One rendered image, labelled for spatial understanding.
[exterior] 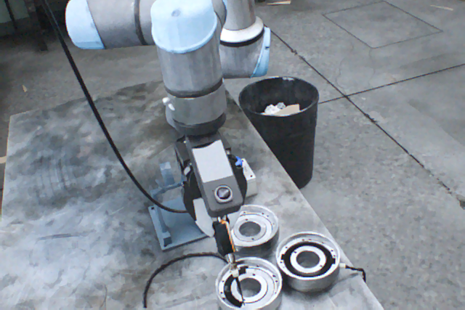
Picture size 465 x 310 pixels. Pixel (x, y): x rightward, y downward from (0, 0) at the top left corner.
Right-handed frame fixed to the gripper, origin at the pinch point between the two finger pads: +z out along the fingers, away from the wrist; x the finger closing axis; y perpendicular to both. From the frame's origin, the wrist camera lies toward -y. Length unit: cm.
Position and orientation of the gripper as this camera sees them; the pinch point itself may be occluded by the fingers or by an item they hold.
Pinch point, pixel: (221, 230)
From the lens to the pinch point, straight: 77.5
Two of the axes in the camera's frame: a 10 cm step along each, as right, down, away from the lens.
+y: -3.3, -5.0, 8.0
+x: -9.4, 2.7, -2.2
